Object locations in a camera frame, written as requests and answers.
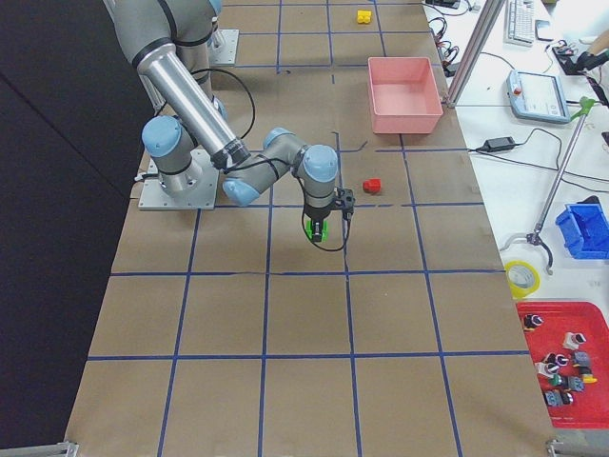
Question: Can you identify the white keyboard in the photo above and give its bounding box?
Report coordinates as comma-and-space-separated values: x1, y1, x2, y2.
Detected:
503, 0, 535, 47

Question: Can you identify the black power adapter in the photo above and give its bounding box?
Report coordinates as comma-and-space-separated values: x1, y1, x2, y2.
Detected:
481, 136, 517, 152

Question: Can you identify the aluminium frame post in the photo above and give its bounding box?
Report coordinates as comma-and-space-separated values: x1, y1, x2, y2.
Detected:
444, 0, 504, 108

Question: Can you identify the blue storage bin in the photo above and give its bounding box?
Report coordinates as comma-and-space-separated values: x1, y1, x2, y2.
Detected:
555, 203, 608, 260

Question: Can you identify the teach pendant tablet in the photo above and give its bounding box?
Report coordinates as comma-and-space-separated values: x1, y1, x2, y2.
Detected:
506, 70, 571, 125

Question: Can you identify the red parts tray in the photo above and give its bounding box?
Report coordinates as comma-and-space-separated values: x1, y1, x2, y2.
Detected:
517, 301, 608, 428

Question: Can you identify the yellow toy block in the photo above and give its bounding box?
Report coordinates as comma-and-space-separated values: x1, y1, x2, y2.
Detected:
356, 10, 372, 25

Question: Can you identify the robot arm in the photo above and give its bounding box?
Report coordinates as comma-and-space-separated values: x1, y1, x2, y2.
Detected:
112, 1, 354, 245

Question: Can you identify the black smartphone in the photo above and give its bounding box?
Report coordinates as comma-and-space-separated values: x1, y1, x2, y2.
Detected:
534, 20, 554, 42

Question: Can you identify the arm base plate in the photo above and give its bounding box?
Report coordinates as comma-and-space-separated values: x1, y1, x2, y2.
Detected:
138, 149, 219, 210
207, 29, 240, 67

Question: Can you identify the green toy block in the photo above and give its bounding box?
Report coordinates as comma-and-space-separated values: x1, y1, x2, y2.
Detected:
304, 219, 328, 243

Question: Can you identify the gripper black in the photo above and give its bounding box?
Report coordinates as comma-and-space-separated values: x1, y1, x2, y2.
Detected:
304, 204, 332, 243

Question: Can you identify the yellow tape roll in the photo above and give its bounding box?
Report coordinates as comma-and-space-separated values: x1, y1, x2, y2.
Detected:
505, 260, 540, 300

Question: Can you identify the reacher grabber tool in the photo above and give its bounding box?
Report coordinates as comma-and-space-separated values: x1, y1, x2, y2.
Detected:
500, 97, 595, 275

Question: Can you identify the pink plastic box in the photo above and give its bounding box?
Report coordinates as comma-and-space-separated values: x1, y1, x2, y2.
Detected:
367, 57, 443, 134

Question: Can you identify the red toy block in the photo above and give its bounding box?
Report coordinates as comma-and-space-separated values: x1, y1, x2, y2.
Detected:
362, 178, 383, 194

